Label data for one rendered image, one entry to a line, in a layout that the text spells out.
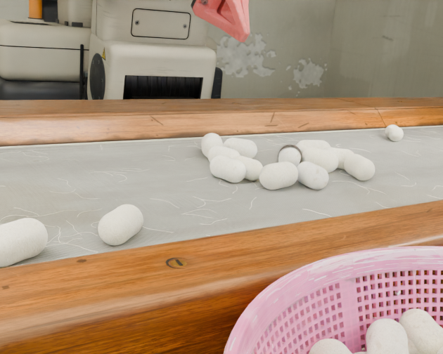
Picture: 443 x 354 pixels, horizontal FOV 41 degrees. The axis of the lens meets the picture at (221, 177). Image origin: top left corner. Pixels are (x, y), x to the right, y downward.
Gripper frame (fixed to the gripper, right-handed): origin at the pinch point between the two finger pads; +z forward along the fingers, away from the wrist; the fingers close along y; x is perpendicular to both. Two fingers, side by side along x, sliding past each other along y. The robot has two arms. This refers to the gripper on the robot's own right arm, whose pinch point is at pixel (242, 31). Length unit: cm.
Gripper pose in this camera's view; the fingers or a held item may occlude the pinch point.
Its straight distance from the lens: 64.8
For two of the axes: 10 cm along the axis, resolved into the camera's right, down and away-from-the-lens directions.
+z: 3.6, 8.3, -4.2
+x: -4.1, 5.5, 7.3
